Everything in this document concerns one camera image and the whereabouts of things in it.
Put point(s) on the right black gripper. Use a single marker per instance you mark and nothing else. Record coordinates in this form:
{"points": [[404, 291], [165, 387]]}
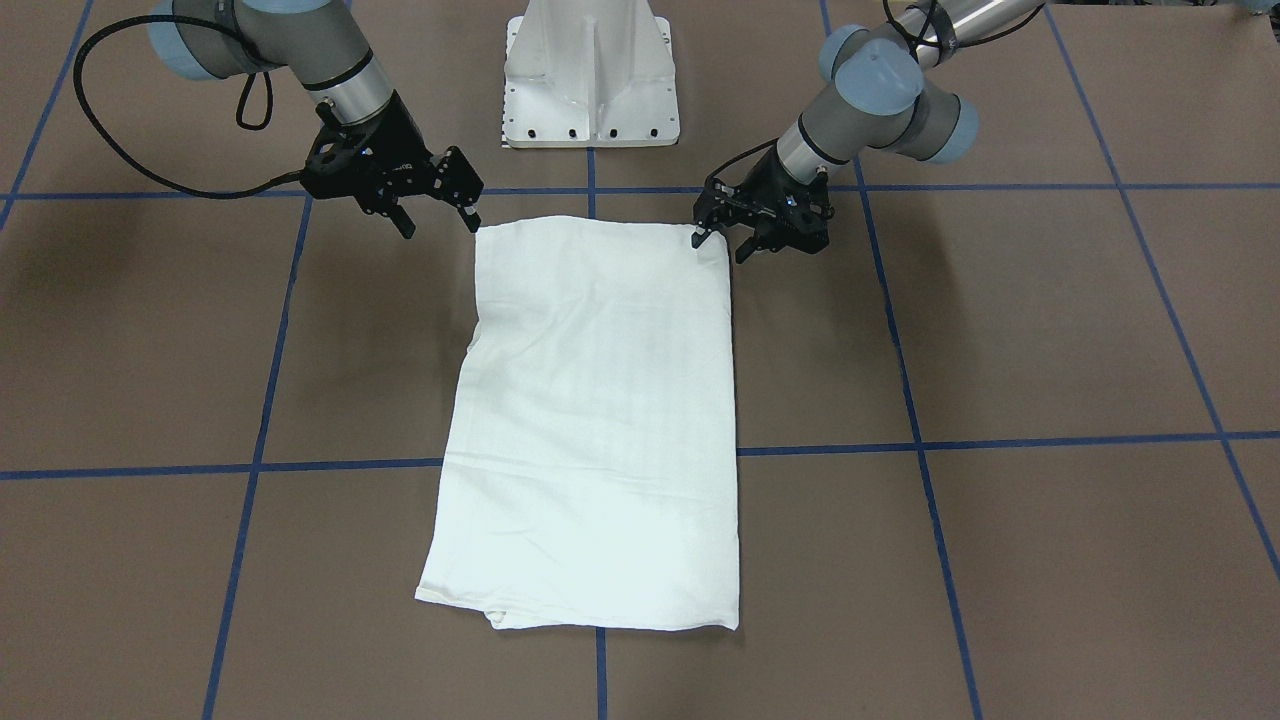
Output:
{"points": [[402, 136]]}

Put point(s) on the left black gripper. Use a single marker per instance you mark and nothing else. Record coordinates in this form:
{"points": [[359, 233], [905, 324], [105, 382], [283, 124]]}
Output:
{"points": [[757, 184]]}

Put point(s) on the white long-sleeve printed shirt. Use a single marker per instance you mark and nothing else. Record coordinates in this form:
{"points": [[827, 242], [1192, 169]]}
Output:
{"points": [[590, 472]]}

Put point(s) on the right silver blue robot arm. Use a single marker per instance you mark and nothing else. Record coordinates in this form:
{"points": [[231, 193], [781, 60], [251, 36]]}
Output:
{"points": [[319, 42]]}

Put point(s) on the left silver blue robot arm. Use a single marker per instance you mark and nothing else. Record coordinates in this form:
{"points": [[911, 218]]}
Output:
{"points": [[876, 95]]}

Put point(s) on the white camera mast pedestal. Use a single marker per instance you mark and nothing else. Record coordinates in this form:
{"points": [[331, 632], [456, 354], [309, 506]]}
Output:
{"points": [[589, 75]]}

